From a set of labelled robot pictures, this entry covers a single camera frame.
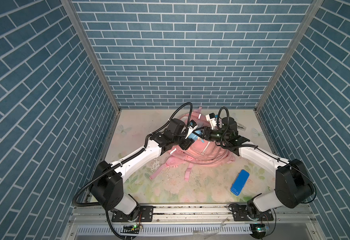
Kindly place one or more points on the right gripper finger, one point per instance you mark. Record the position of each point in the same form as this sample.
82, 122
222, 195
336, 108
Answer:
203, 130
201, 138

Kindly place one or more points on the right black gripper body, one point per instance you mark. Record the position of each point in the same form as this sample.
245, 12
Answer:
206, 133

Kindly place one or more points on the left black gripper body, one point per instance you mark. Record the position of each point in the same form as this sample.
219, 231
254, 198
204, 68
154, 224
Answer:
188, 139

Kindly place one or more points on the blue pencil sharpener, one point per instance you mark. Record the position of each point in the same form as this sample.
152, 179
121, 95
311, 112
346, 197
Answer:
195, 137

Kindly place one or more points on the pink student backpack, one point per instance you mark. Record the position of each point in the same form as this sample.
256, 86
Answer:
203, 154

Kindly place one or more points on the blue pencil case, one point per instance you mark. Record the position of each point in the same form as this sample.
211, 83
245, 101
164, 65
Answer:
239, 182

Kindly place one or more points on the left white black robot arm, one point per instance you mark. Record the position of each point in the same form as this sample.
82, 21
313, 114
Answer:
109, 189

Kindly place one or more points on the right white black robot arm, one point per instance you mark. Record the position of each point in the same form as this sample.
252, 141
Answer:
292, 184

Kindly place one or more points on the clear plastic pen box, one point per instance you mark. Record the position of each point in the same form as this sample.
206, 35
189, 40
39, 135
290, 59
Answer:
241, 127

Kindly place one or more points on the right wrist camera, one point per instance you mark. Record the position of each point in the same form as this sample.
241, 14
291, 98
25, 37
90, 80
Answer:
212, 119

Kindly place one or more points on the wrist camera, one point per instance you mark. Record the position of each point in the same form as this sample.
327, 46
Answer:
190, 128
212, 119

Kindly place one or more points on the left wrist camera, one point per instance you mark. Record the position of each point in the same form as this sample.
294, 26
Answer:
190, 128

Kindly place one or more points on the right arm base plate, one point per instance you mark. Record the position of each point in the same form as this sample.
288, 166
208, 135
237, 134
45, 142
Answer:
243, 213

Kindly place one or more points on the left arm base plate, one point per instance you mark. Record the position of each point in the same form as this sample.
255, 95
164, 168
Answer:
138, 215

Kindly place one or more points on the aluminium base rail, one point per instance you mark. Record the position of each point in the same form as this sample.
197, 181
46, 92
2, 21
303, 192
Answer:
196, 221

